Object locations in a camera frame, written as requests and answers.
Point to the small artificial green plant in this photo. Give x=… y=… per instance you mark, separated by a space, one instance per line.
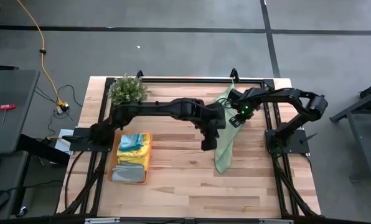
x=128 y=90

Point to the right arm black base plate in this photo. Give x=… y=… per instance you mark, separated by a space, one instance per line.
x=299 y=146

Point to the dark low desk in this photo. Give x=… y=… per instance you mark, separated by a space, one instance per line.
x=5 y=174

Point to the white flat box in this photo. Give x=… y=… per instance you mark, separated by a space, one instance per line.
x=61 y=144

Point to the orange translucent plastic bin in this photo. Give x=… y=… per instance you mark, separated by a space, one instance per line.
x=110 y=168

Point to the silver metal bracket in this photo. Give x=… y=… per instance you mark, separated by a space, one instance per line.
x=101 y=221
x=275 y=221

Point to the light green microfiber towel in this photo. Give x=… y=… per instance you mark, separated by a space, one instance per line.
x=226 y=146

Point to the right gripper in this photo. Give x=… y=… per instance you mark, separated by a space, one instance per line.
x=246 y=101

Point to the grey caster wheel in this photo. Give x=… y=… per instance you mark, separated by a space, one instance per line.
x=22 y=211

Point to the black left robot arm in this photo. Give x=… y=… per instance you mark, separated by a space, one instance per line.
x=154 y=109

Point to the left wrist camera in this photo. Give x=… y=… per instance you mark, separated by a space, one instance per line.
x=209 y=143

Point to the black aluminium table frame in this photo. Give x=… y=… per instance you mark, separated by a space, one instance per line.
x=188 y=80

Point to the dark grey metal stand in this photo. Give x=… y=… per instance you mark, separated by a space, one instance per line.
x=366 y=124

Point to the black desk beam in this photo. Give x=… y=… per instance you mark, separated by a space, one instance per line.
x=39 y=149

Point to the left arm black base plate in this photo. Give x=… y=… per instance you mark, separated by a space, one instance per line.
x=76 y=144

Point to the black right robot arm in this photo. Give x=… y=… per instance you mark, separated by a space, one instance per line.
x=297 y=96

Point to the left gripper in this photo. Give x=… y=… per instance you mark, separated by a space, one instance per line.
x=212 y=119

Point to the light blue microfiber towel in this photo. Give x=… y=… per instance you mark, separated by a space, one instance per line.
x=131 y=141

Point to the dark grey desk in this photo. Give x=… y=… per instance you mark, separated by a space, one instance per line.
x=14 y=93

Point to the grey microfiber towel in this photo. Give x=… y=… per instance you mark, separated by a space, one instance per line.
x=128 y=172

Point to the black upright frame bracket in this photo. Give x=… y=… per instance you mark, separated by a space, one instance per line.
x=140 y=74
x=234 y=74

